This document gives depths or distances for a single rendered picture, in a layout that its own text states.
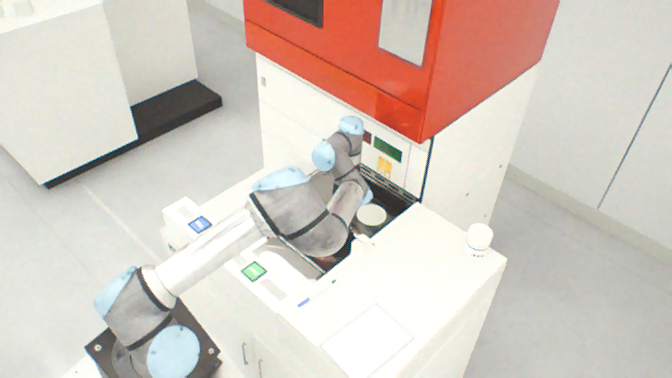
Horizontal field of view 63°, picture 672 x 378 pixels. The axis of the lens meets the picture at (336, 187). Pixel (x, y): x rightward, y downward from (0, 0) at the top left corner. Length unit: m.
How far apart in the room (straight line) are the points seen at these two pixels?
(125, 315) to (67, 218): 2.14
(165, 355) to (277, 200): 0.40
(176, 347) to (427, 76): 0.92
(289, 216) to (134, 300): 0.37
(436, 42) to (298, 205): 0.57
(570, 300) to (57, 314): 2.48
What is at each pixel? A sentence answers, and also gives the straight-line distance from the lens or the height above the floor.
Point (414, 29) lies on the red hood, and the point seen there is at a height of 1.57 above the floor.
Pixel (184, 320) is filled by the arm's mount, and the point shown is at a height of 0.98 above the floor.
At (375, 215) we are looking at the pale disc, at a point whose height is 0.90.
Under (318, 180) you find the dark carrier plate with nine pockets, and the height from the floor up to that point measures 0.90.
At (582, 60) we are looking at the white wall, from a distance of 3.06.
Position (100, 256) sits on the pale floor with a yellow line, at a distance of 3.10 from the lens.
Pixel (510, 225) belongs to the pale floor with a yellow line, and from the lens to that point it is 3.26.
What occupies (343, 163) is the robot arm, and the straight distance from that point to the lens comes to 1.58.
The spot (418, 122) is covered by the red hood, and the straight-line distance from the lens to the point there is 1.60.
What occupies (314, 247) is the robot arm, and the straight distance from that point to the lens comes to 1.23.
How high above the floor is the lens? 2.22
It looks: 43 degrees down
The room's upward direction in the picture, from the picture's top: 3 degrees clockwise
